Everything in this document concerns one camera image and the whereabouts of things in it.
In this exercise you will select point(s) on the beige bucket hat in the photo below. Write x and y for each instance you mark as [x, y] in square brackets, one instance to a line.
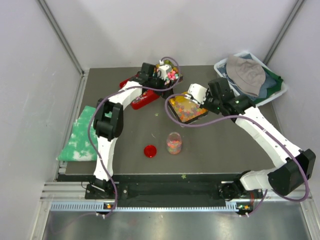
[247, 74]

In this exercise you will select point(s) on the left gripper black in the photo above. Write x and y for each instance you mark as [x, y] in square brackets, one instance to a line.
[164, 94]

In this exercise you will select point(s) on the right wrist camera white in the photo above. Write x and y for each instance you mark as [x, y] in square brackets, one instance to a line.
[196, 93]

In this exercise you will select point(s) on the tin with colourful cube candies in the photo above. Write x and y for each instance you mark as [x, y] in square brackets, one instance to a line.
[175, 72]

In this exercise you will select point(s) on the clear plastic jar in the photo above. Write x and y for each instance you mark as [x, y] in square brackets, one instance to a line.
[174, 143]

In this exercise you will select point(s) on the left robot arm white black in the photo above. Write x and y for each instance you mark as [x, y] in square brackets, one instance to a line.
[108, 118]

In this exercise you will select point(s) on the red tin with lollipops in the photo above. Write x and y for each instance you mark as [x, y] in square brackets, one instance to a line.
[142, 98]

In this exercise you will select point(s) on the blue-grey garment in basket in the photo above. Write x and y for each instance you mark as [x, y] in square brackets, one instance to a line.
[269, 83]

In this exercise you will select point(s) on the white plastic basket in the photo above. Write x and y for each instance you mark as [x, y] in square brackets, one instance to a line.
[220, 68]

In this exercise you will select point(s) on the golden tin with star candies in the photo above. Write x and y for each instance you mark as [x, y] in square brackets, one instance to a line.
[185, 110]

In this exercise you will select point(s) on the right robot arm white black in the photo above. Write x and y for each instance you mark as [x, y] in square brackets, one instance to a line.
[292, 165]

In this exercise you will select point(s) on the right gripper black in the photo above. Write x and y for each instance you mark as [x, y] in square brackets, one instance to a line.
[205, 105]

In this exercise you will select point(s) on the red jar lid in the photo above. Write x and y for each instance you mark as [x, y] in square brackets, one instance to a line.
[150, 151]

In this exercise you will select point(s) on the green white cloth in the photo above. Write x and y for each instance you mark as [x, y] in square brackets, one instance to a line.
[78, 148]

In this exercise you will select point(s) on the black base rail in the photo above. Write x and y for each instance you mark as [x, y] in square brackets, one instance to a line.
[170, 190]

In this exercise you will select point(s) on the green garment in basket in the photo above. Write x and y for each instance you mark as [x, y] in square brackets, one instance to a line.
[272, 90]

